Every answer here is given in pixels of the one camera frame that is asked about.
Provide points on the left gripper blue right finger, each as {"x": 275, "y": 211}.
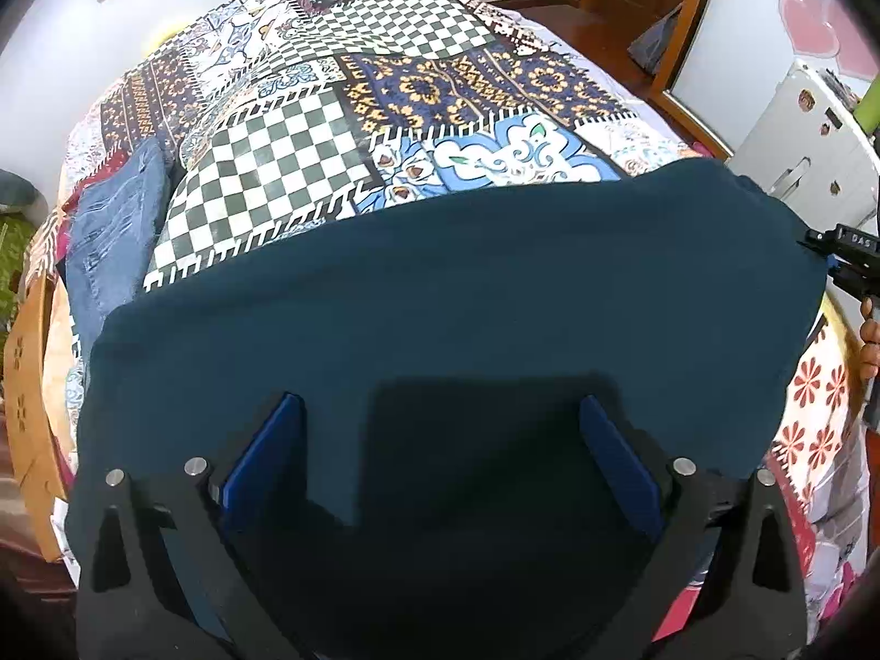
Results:
{"x": 633, "y": 487}

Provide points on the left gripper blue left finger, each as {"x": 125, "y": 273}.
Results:
{"x": 258, "y": 458}

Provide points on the dark teal fleece pants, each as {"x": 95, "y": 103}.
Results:
{"x": 451, "y": 508}

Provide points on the person's right hand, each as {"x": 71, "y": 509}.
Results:
{"x": 869, "y": 358}

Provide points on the brown cardboard box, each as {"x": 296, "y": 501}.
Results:
{"x": 39, "y": 467}

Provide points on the folded blue jeans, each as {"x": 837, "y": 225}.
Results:
{"x": 112, "y": 236}

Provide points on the green fabric bag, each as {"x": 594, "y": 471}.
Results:
{"x": 16, "y": 236}

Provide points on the colourful patchwork bedspread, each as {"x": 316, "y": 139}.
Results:
{"x": 277, "y": 116}

